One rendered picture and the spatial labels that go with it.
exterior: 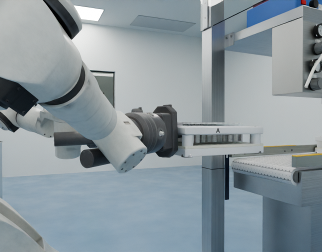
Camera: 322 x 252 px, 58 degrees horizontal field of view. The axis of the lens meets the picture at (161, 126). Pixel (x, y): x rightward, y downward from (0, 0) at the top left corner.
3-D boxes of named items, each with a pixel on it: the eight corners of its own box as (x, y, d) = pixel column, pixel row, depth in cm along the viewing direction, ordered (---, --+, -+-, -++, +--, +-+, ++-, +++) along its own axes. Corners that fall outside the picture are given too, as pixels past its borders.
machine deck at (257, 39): (302, 20, 77) (303, 4, 77) (214, 51, 111) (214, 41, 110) (419, 47, 104) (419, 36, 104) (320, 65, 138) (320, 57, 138)
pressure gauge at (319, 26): (317, 36, 77) (317, 22, 77) (313, 37, 79) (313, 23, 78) (326, 38, 79) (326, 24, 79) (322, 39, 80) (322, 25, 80)
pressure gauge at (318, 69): (313, 72, 77) (313, 57, 77) (309, 72, 78) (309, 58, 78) (322, 73, 78) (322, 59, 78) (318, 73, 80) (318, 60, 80)
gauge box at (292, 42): (303, 92, 77) (303, 16, 77) (271, 95, 86) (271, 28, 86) (352, 95, 87) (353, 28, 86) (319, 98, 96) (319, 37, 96)
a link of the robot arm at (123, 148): (136, 103, 60) (97, 101, 50) (170, 139, 56) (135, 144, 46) (109, 143, 64) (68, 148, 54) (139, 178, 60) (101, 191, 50)
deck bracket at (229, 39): (232, 44, 100) (232, 31, 100) (223, 48, 105) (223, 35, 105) (234, 45, 101) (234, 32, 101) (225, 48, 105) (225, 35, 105)
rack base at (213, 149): (209, 145, 100) (209, 138, 100) (263, 152, 78) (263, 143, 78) (143, 148, 89) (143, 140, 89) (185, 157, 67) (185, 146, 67)
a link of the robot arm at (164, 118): (150, 105, 72) (119, 104, 62) (185, 103, 67) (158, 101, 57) (152, 156, 72) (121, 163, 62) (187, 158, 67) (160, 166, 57)
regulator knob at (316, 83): (317, 89, 76) (317, 72, 76) (308, 90, 78) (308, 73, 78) (325, 90, 77) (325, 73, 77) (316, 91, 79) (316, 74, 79)
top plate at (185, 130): (209, 131, 100) (209, 125, 100) (263, 133, 78) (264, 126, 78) (143, 131, 89) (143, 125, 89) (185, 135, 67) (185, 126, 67)
